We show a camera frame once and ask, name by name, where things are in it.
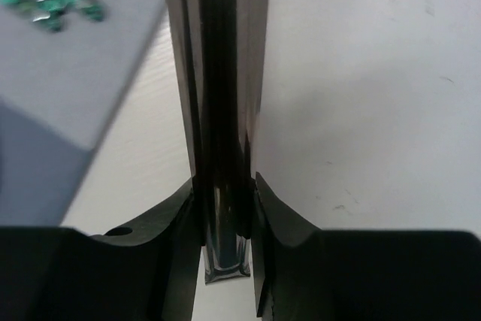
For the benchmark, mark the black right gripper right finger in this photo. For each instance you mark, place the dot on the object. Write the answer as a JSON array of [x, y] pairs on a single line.
[[302, 272]]

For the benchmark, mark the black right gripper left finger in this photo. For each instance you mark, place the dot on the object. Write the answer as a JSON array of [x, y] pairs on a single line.
[[145, 269]]

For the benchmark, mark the stainless steel tongs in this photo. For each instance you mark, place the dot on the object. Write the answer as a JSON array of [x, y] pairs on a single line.
[[219, 54]]

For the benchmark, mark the blue patchwork placemat cloth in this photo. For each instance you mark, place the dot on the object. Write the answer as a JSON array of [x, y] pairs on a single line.
[[59, 93]]

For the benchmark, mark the green handled knife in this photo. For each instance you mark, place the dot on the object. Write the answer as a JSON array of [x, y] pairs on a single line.
[[45, 14]]

